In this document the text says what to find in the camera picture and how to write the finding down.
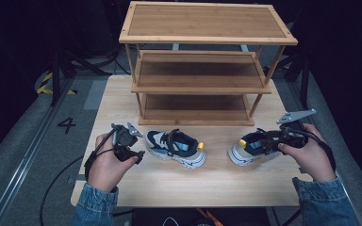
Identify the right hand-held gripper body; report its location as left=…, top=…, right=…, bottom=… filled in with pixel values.
left=275, top=108, right=317, bottom=150

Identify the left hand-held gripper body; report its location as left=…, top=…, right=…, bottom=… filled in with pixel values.
left=110, top=121, right=144, bottom=163

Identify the navy beige sneaker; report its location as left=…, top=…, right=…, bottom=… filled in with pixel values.
left=144, top=128, right=207, bottom=170
left=227, top=129, right=285, bottom=167

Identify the wooden three-tier shoe rack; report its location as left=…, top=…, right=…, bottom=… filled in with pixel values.
left=118, top=0, right=299, bottom=127

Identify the person's right hand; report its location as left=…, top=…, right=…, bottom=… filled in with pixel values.
left=277, top=122, right=337, bottom=184

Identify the person's left hand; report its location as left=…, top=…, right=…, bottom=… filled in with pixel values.
left=86, top=133, right=140, bottom=193

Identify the black metal stand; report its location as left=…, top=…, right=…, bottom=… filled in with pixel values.
left=50, top=46, right=111, bottom=107
left=263, top=46, right=312, bottom=110

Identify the yellow black hazard tape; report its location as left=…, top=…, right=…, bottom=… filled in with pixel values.
left=36, top=72, right=77, bottom=96

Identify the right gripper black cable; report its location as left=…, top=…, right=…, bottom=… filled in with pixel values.
left=298, top=127, right=337, bottom=173

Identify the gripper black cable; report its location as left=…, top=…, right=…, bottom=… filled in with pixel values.
left=298, top=127, right=337, bottom=173
left=84, top=129, right=117, bottom=183

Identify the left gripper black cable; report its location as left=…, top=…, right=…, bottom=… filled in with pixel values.
left=84, top=129, right=117, bottom=183

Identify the white cable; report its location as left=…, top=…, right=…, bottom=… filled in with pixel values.
left=161, top=216, right=180, bottom=226

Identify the black floor cable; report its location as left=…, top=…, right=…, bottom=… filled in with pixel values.
left=39, top=154, right=86, bottom=226

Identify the orange strap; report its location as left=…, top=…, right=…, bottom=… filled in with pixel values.
left=195, top=207, right=224, bottom=226

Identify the metal floor rail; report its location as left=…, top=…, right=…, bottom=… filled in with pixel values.
left=0, top=78, right=75, bottom=226

